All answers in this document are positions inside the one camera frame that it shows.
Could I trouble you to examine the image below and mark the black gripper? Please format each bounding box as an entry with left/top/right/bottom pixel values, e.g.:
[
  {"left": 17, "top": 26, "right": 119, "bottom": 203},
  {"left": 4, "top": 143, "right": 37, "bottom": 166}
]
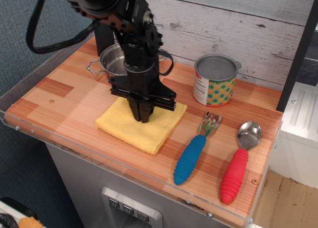
[{"left": 108, "top": 65, "right": 176, "bottom": 123}]

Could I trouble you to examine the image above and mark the yellow towel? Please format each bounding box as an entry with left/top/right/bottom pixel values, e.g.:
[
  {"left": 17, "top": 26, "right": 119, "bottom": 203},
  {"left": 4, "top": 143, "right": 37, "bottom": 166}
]
[{"left": 95, "top": 97, "right": 187, "bottom": 155}]

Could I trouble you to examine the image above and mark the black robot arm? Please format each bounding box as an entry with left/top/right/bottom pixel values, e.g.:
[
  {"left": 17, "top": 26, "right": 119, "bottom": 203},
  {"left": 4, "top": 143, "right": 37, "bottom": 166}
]
[{"left": 68, "top": 0, "right": 176, "bottom": 123}]

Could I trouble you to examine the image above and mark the stainless steel pot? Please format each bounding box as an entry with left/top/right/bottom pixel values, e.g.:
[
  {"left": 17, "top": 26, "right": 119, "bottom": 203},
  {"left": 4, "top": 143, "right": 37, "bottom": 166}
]
[{"left": 86, "top": 44, "right": 169, "bottom": 86}]

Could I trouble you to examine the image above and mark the patterned tin can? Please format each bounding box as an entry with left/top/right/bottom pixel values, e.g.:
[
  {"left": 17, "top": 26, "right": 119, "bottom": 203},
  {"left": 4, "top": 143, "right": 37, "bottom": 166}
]
[{"left": 193, "top": 54, "right": 241, "bottom": 107}]

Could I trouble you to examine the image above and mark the clear acrylic edge guard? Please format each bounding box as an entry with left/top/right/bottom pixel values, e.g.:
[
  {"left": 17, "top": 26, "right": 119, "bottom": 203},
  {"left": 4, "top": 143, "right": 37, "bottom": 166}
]
[{"left": 0, "top": 89, "right": 256, "bottom": 228}]

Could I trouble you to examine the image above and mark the grey toy kitchen cabinet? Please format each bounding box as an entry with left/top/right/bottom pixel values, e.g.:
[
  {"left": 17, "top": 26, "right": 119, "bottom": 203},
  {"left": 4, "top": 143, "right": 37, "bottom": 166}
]
[{"left": 47, "top": 143, "right": 253, "bottom": 228}]

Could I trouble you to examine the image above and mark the silver dispenser button panel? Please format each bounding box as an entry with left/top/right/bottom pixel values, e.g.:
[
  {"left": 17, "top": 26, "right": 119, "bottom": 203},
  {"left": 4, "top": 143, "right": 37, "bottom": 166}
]
[{"left": 101, "top": 186, "right": 163, "bottom": 228}]

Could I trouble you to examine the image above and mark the orange object bottom left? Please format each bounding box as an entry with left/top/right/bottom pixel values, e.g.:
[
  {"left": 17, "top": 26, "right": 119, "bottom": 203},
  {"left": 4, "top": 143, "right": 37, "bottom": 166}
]
[{"left": 18, "top": 217, "right": 44, "bottom": 228}]

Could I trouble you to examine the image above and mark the white appliance at right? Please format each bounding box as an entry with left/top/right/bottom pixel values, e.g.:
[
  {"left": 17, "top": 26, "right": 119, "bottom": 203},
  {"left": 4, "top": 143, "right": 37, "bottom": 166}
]
[{"left": 269, "top": 82, "right": 318, "bottom": 188}]

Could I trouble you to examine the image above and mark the white black device bottom left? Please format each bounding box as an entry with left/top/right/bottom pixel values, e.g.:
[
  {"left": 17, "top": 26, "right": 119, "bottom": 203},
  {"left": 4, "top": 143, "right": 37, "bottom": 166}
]
[{"left": 0, "top": 197, "right": 38, "bottom": 228}]

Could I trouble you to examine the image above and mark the blue handled fork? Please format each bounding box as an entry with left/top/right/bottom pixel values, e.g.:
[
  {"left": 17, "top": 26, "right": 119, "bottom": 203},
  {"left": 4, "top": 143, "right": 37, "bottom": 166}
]
[{"left": 173, "top": 112, "right": 222, "bottom": 185}]

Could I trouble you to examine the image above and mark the dark vertical post left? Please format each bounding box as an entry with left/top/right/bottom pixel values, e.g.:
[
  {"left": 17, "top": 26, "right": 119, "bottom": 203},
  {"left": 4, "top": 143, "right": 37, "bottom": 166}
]
[{"left": 87, "top": 0, "right": 117, "bottom": 57}]

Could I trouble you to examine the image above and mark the dark vertical post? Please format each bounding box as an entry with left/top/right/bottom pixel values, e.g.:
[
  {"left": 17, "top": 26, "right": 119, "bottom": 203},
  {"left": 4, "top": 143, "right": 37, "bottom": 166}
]
[
  {"left": 276, "top": 0, "right": 318, "bottom": 112},
  {"left": 87, "top": 0, "right": 117, "bottom": 57}
]

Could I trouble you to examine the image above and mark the black braided cable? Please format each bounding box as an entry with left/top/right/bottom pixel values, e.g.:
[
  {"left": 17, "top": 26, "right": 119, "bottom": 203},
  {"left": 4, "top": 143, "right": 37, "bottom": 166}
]
[{"left": 26, "top": 0, "right": 96, "bottom": 55}]

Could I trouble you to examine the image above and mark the red handled spoon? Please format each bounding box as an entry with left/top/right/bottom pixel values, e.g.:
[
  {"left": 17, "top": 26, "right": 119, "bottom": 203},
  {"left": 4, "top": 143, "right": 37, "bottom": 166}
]
[{"left": 220, "top": 121, "right": 261, "bottom": 204}]

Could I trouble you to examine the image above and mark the dark vertical post right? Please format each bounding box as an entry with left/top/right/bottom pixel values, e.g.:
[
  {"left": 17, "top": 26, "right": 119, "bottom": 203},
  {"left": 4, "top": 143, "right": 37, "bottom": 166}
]
[{"left": 276, "top": 0, "right": 318, "bottom": 112}]

